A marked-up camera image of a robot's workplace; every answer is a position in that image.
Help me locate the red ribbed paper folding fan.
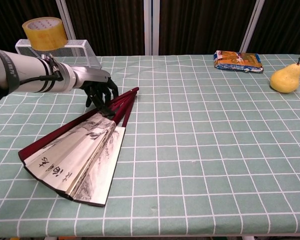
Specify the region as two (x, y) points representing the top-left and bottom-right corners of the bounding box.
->
(17, 86), (140, 208)

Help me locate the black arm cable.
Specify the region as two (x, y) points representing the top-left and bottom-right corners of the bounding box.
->
(0, 56), (65, 114)

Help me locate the yellow packing tape roll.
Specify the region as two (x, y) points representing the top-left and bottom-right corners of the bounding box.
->
(21, 16), (68, 52)

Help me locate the white mesh desk rack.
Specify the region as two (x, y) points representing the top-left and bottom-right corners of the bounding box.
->
(14, 38), (102, 70)

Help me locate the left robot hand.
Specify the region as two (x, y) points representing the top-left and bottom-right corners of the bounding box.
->
(73, 65), (120, 117)

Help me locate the green white checked tablecloth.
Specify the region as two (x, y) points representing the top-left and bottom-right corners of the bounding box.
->
(0, 54), (300, 238)

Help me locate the yellow pear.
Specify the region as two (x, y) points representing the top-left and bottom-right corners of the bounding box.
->
(269, 57), (300, 94)

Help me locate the orange blue snack packet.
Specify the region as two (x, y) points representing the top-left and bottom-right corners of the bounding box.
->
(213, 50), (265, 74)

